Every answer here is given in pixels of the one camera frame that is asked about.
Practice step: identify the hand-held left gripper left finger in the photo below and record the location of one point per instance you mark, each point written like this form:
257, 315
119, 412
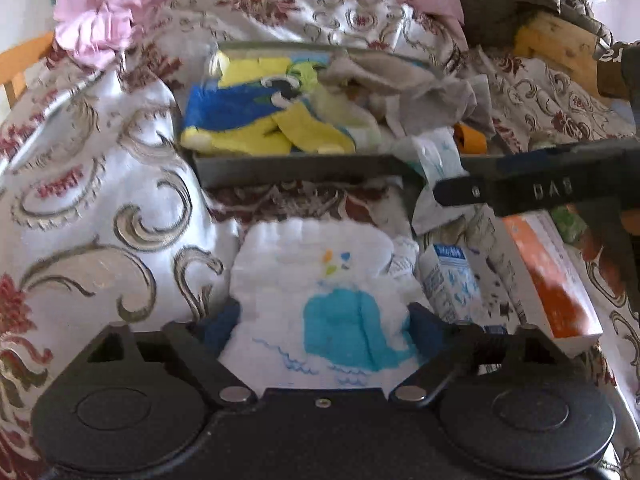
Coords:
220, 330

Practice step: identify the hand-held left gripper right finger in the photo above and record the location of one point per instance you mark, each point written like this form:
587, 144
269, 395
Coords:
430, 327

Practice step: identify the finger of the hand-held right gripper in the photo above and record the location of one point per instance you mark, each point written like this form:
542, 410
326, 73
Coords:
470, 191

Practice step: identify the orange ribbed cup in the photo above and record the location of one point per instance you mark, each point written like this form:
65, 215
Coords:
470, 140

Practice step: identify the white patterned cloth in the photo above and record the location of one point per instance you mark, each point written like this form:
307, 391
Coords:
430, 155

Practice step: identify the white whale towel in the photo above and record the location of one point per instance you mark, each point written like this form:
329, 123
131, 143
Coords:
320, 270

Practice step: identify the grey cloth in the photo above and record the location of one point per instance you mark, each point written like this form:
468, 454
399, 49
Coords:
400, 90

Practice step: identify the yellow sock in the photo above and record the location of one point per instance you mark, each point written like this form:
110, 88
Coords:
310, 132

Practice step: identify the grey rectangular tray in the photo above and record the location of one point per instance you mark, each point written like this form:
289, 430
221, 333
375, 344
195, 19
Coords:
300, 170

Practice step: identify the bag of green pellets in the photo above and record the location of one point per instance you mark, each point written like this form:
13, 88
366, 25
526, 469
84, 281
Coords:
565, 225

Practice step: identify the blue and white tissue packet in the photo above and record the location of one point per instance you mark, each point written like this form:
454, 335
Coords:
445, 280

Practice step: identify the orange and white tissue box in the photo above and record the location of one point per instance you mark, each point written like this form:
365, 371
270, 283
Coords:
560, 300

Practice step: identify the brown printed cloth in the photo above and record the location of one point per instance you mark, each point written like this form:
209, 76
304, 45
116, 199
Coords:
615, 75

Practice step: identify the wooden bed board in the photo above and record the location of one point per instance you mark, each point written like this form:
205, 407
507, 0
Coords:
560, 40

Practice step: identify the floral bedspread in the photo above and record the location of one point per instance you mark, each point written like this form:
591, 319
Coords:
100, 185

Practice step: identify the cartoon frog towel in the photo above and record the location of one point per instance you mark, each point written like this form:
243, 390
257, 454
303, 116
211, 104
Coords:
225, 105

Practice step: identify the pink bed sheet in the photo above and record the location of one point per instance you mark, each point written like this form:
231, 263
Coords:
100, 10

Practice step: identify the wooden bed rail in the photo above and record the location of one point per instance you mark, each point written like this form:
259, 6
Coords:
25, 57

